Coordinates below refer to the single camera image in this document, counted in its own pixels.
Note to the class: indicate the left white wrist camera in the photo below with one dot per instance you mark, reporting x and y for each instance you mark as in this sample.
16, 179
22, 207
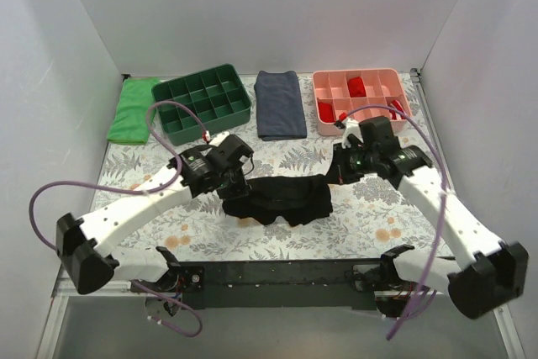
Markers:
216, 140

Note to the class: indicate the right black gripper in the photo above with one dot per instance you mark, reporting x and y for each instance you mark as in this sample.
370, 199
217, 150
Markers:
337, 170

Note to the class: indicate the rolled red underwear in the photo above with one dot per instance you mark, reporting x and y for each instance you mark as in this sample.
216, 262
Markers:
326, 112
356, 88

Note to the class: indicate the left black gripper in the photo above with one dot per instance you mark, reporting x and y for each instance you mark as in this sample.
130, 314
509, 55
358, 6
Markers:
234, 189

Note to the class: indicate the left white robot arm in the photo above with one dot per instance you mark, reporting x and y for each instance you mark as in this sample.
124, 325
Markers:
90, 246

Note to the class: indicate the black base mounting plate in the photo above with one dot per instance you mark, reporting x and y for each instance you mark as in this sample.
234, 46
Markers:
353, 283

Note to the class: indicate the rolled red underwear top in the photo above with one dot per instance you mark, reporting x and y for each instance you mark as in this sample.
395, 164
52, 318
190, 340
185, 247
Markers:
356, 88

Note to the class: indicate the rolled red underwear left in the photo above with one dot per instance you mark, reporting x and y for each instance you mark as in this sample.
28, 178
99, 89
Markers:
326, 112

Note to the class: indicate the folded grey-blue towel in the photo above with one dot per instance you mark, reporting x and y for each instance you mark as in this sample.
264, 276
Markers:
279, 107

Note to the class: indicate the floral patterned table mat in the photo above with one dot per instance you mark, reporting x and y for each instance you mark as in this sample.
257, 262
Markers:
368, 218

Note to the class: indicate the green divided organizer tray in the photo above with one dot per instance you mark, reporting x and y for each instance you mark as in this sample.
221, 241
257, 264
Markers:
216, 96

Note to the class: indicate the red white striped underwear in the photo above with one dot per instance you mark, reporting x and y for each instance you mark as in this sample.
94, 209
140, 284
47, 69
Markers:
398, 108

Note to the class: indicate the black underwear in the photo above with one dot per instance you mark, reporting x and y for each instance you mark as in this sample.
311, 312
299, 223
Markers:
299, 200

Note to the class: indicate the folded green towel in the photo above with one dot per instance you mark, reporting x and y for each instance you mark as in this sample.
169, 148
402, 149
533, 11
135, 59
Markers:
129, 126

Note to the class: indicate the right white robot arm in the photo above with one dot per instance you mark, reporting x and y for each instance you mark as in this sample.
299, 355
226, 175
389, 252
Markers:
483, 273

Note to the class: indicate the pink divided organizer tray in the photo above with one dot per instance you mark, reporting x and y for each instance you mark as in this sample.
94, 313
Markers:
339, 91

